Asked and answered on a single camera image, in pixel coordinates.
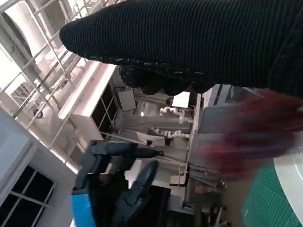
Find bright white monitor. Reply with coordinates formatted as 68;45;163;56
172;91;191;108

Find dark paned window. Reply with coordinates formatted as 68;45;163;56
0;165;55;227

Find white desk monitor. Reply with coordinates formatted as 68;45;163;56
136;131;166;147

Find small white mesh cabinet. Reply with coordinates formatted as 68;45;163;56
189;132;225;180

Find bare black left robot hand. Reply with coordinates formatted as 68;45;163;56
70;139;165;227

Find white square plate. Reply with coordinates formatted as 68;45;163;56
273;141;303;227

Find ceiling air vent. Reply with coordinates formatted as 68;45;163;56
41;0;69;26

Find grey desk monitor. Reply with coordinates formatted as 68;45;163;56
117;89;137;111

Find black castor chair base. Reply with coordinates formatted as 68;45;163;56
209;203;229;225

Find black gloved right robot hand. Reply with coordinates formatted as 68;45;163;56
59;0;303;100

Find green cutting mat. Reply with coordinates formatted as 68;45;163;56
241;165;303;227

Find grey chair on castors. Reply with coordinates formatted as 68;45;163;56
200;105;242;133

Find large black screen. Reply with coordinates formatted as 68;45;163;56
151;185;172;213

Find toy red grapes with leaves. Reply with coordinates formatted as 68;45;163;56
201;91;303;180

